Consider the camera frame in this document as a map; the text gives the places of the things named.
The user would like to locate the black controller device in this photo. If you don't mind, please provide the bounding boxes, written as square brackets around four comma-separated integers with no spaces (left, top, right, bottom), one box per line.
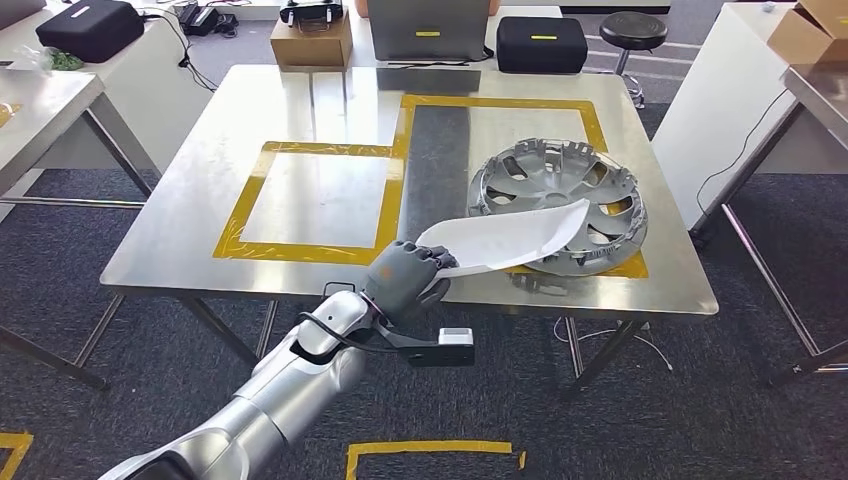
[279,0,346,33]

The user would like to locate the white cabinet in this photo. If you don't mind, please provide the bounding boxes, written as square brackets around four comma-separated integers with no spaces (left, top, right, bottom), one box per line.
[652,1,848,233]

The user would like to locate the white cable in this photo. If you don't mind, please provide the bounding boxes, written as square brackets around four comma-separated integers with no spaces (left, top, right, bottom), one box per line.
[553,316,675,372]

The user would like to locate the clear plastic bag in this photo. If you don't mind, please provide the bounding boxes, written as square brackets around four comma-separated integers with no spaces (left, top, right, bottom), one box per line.
[6,44,56,73]

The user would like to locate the black cable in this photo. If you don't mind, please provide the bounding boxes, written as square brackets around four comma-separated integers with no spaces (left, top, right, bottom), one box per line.
[142,13,220,94]
[695,87,791,220]

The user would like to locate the person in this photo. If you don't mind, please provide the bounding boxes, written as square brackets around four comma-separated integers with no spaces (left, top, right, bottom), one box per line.
[354,0,503,19]

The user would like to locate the black round stool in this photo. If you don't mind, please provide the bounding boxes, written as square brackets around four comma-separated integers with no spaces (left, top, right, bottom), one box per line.
[598,11,670,111]

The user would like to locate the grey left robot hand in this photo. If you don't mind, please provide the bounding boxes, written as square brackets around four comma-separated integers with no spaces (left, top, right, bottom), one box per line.
[362,240,460,326]

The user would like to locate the white curved plastic part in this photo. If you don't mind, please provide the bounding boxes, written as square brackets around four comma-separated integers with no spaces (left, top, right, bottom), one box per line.
[415,197,591,280]

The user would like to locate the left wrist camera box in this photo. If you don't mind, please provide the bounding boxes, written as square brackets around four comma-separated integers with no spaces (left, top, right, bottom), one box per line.
[377,316,477,369]

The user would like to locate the black power adapter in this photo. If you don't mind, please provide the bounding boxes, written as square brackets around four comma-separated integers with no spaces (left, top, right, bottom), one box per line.
[175,3,240,38]

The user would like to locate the cardboard box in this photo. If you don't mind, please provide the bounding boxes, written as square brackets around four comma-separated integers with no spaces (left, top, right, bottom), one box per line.
[270,13,354,73]
[767,0,848,66]

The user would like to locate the steel workbench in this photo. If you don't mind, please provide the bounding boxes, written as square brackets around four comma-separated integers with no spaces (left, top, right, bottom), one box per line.
[99,64,720,400]
[688,62,848,389]
[0,69,162,392]

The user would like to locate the silver wheel hubcap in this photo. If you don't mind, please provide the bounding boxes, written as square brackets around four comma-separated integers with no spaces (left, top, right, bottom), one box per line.
[466,137,649,278]

